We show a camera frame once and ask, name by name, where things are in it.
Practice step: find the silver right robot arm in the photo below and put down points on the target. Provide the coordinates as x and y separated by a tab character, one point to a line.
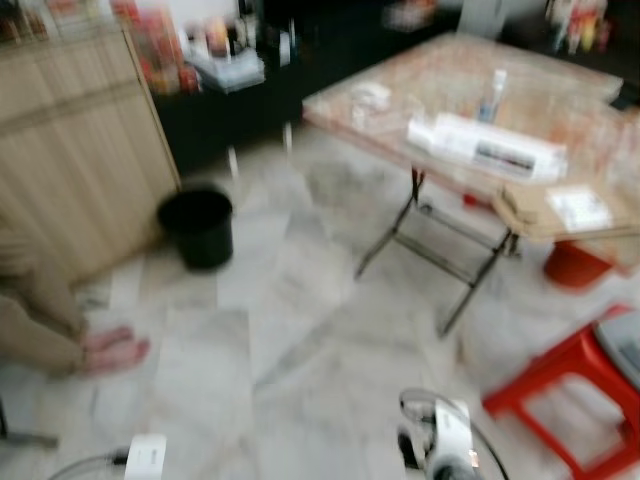
455	472

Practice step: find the black rubbish bin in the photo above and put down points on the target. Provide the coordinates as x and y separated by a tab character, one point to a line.
200	240

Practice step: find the red plastic stool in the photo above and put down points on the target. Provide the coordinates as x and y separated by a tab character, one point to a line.
555	368

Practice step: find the grey seat cushion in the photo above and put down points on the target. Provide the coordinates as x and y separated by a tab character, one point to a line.
622	345

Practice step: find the red plastic bucket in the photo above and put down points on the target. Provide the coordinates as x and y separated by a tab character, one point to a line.
578	268

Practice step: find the flat cardboard box white label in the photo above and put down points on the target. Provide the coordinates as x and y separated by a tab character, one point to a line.
525	215

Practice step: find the white flat rectangular pack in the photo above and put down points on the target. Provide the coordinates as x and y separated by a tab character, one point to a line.
470	140

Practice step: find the small white striped pack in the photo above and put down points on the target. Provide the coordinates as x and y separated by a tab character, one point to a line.
370	97

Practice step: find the clear plastic bottle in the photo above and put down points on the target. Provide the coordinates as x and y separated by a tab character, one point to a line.
494	100

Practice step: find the marble-top folding table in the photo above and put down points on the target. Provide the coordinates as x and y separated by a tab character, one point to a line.
430	90

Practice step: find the person in beige trousers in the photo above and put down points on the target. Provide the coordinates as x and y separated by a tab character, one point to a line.
40	300

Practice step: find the light wooden cabinet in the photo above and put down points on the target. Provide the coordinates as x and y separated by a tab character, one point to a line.
80	150

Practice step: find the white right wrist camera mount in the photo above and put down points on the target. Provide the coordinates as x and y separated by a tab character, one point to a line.
450	435

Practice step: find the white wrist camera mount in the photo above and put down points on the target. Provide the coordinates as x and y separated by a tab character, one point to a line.
146	458
450	435

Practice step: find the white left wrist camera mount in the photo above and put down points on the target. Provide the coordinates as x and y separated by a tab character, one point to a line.
146	458

